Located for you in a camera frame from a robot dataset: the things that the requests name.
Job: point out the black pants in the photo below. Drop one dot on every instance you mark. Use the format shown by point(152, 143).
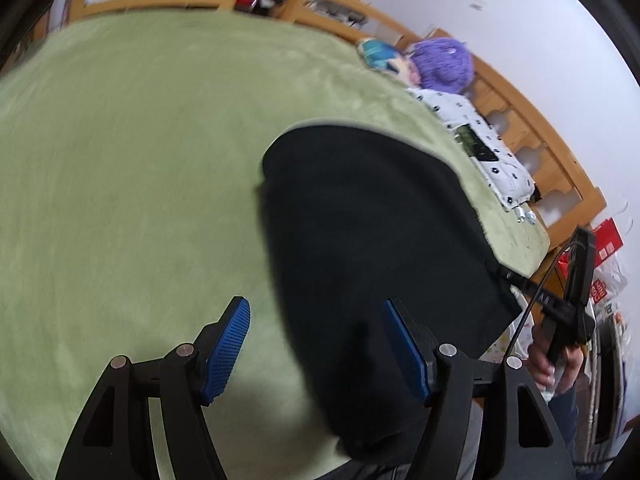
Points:
point(360, 240)

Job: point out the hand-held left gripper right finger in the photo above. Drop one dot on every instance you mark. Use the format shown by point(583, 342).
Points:
point(405, 345)

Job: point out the wooden bed frame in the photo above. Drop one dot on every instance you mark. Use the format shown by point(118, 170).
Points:
point(500, 85)

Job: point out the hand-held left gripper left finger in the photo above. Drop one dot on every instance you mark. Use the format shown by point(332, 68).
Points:
point(227, 350)

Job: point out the person's right hand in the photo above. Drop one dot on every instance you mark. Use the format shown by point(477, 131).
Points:
point(540, 360)

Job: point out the red box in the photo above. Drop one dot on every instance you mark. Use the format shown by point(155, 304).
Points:
point(607, 240)

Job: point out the purple plush toy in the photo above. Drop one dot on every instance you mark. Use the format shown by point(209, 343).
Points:
point(445, 65)

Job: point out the white plastic bag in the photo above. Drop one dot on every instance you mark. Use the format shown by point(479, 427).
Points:
point(607, 282)

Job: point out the green fleece blanket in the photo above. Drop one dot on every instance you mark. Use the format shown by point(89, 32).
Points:
point(125, 160)

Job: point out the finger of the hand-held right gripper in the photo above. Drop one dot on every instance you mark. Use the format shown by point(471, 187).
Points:
point(525, 285)

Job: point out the white floral pillow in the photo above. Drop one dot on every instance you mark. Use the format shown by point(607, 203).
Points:
point(500, 180)

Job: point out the small silver trinket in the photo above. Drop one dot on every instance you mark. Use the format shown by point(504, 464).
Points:
point(527, 216)

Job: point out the geometric print pillow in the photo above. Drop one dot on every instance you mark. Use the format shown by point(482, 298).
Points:
point(382, 57)

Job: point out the white star print sheet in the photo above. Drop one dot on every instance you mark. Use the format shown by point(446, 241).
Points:
point(505, 340)

